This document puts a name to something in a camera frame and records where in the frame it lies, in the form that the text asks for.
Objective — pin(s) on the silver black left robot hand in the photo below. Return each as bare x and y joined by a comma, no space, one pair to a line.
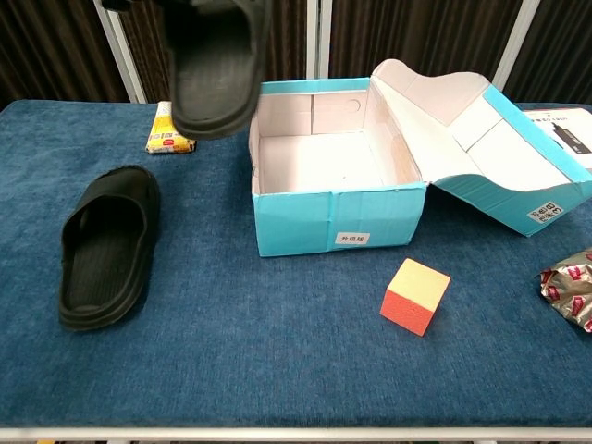
118,3

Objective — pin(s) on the black rubber slipper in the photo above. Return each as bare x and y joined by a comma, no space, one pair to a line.
213,78
104,273

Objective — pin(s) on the light blue cardboard shoe box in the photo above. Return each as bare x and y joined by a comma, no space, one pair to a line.
296,222

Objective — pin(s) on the white box with device print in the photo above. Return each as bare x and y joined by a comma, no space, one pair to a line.
546,134

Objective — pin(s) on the dark brown pleated curtain panel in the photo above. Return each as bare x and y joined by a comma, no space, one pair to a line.
46,46
559,51
416,32
289,37

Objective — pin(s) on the yellow snack packet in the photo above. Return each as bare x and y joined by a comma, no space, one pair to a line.
162,139

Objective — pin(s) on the blue table cloth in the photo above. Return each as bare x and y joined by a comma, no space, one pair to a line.
277,361

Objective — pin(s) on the orange and yellow cube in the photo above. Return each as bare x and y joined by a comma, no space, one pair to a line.
407,310

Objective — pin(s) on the silver red foil snack bag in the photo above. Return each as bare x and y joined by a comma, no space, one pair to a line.
569,296

